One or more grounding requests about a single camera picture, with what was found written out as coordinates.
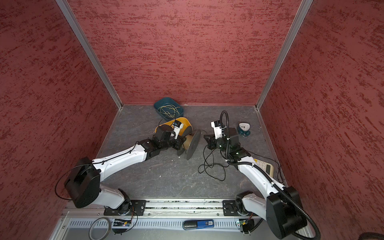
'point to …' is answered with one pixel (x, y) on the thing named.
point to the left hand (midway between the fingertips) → (184, 140)
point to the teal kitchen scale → (244, 128)
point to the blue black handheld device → (197, 224)
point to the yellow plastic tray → (157, 129)
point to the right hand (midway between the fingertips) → (203, 139)
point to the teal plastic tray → (168, 101)
